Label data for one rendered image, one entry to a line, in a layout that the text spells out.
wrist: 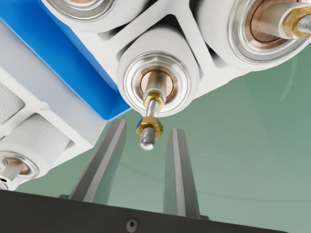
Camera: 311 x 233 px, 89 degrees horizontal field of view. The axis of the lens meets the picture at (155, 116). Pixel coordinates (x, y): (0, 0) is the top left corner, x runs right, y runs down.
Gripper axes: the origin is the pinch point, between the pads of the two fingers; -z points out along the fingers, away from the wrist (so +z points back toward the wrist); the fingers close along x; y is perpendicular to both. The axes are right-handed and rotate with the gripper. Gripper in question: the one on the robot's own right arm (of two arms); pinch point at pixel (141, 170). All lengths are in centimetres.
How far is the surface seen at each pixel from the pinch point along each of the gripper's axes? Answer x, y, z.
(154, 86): 0.1, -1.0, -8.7
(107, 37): 8.4, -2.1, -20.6
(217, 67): -8.4, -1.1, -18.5
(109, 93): 12.3, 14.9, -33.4
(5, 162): 23.9, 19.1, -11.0
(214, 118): -19.5, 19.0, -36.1
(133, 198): 2, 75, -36
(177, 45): -1.5, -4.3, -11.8
